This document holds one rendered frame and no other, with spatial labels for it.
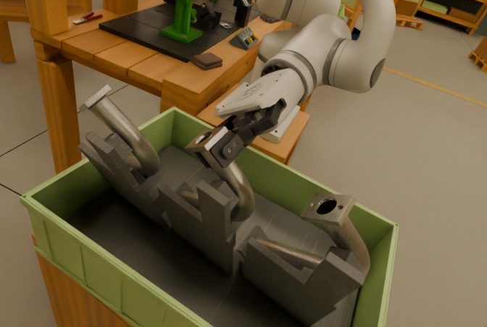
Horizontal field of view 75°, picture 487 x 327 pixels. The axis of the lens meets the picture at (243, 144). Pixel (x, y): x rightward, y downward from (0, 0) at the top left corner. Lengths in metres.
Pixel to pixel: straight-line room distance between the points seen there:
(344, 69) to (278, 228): 0.43
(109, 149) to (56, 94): 1.09
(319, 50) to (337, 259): 0.30
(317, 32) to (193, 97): 0.63
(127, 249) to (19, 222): 1.22
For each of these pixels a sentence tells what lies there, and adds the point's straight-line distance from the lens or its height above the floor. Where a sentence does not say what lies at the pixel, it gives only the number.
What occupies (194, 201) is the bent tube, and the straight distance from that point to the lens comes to 0.60.
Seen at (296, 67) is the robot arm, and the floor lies 1.26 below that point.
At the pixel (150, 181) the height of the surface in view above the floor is 1.01.
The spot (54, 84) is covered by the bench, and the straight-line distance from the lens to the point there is 1.50.
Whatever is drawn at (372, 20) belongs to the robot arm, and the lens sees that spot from 0.51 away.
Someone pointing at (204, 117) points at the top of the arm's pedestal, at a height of 0.85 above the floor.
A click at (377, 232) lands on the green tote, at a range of 0.81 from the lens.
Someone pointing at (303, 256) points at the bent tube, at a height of 1.02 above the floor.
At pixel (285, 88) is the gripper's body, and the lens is 0.44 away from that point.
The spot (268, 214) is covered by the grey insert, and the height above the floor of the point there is 0.85.
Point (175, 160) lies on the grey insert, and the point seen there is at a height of 0.85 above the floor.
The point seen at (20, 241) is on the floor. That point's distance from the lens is 1.82.
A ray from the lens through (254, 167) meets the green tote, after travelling 0.81.
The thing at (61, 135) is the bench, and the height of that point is 0.41.
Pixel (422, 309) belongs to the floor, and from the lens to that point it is 2.08.
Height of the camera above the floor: 1.44
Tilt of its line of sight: 37 degrees down
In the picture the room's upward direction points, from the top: 17 degrees clockwise
